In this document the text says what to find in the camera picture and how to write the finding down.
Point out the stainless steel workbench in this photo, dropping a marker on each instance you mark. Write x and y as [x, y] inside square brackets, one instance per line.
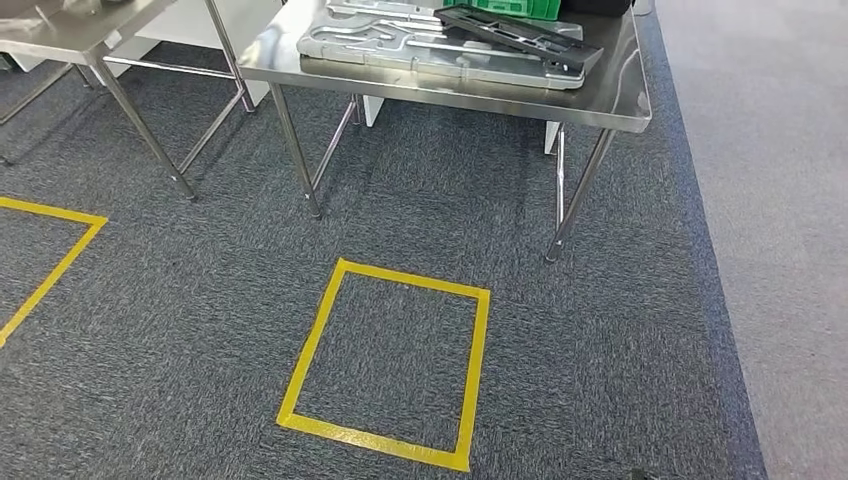
[609, 86]

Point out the silver stamped metal panel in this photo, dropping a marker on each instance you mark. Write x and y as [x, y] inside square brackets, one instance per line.
[371, 46]

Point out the black plastic plate frame part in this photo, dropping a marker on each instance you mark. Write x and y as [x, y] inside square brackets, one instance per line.
[570, 53]

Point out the steel table frame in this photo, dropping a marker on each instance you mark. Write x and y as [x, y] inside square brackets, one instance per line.
[66, 33]

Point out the yellow floor tape square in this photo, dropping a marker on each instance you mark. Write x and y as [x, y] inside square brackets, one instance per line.
[53, 211]

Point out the black carrying case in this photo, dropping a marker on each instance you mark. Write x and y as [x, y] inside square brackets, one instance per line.
[596, 6]

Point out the green plastic crate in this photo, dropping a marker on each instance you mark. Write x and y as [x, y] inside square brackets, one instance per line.
[517, 8]

